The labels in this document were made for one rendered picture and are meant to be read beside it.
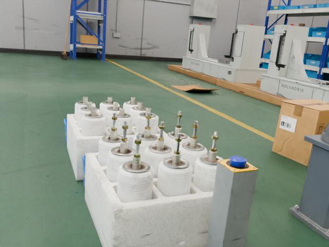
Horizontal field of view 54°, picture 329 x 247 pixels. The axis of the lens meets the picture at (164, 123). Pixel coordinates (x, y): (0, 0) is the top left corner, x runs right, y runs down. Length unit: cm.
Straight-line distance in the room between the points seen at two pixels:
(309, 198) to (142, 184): 65
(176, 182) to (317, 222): 57
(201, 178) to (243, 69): 340
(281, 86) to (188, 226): 276
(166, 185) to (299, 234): 52
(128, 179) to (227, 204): 25
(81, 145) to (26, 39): 586
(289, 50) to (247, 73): 80
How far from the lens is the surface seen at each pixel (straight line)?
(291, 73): 371
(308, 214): 128
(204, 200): 92
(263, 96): 364
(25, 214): 118
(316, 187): 123
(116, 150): 98
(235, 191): 78
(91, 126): 133
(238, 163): 78
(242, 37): 426
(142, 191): 86
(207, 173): 94
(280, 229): 121
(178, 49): 776
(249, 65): 434
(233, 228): 84
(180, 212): 90
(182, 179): 89
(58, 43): 710
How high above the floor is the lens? 60
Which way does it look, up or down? 15 degrees down
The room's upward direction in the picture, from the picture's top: 5 degrees clockwise
